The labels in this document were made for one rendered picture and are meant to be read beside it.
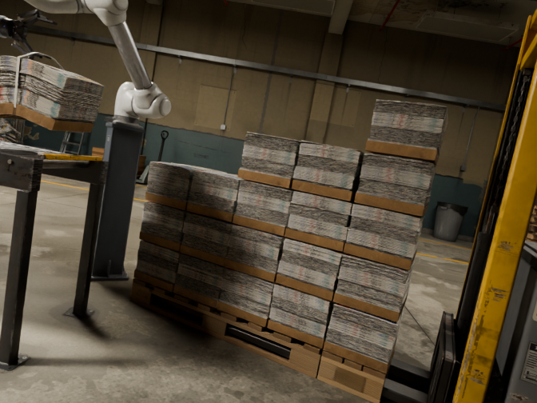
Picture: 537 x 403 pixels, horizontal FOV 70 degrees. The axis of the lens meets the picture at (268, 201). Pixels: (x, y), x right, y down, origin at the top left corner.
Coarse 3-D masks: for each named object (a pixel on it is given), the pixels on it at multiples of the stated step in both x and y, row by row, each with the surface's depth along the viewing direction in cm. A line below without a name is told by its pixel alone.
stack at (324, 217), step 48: (192, 192) 206; (240, 192) 194; (288, 192) 183; (192, 240) 207; (240, 240) 194; (288, 240) 183; (336, 240) 174; (144, 288) 221; (192, 288) 207; (240, 288) 194; (288, 288) 184; (336, 288) 180; (288, 336) 186
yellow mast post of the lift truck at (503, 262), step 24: (528, 96) 129; (528, 120) 127; (528, 144) 127; (528, 168) 127; (504, 192) 133; (528, 192) 127; (504, 216) 130; (528, 216) 127; (504, 240) 130; (504, 264) 130; (480, 288) 137; (504, 288) 130; (480, 312) 134; (504, 312) 131; (480, 336) 134; (480, 360) 134; (456, 384) 141; (480, 384) 134
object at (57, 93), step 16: (32, 64) 150; (32, 80) 151; (48, 80) 150; (64, 80) 149; (80, 80) 159; (32, 96) 152; (48, 96) 151; (64, 96) 151; (80, 96) 161; (96, 96) 173; (48, 112) 152; (64, 112) 156; (80, 112) 166; (96, 112) 178
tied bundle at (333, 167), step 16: (304, 144) 179; (304, 160) 180; (320, 160) 176; (336, 160) 173; (352, 160) 170; (304, 176) 179; (320, 176) 176; (336, 176) 173; (352, 176) 170; (304, 192) 181
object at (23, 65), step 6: (12, 60) 150; (24, 60) 150; (24, 66) 150; (30, 66) 154; (12, 72) 151; (18, 72) 151; (24, 72) 150; (12, 78) 152; (18, 78) 151; (24, 78) 151; (12, 84) 152; (18, 84) 152; (24, 84) 151; (12, 90) 153; (18, 90) 153; (24, 90) 153; (12, 96) 153; (18, 96) 153; (12, 102) 153; (18, 102) 153; (12, 114) 155
